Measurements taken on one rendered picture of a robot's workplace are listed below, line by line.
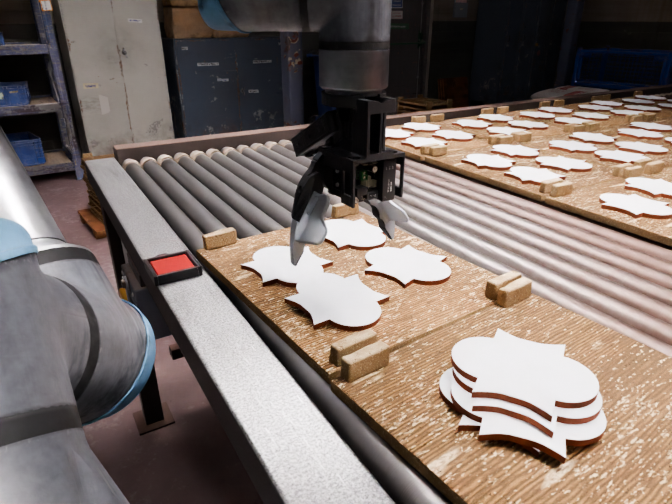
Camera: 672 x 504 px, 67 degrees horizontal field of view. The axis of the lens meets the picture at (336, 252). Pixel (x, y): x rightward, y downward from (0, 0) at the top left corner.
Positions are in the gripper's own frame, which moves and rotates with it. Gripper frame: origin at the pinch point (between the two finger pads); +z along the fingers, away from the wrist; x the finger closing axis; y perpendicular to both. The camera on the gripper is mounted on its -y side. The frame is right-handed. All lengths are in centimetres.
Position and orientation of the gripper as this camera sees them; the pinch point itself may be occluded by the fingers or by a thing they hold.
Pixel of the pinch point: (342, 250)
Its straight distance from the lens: 65.9
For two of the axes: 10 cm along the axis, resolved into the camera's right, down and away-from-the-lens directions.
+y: 5.5, 3.5, -7.6
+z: 0.0, 9.1, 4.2
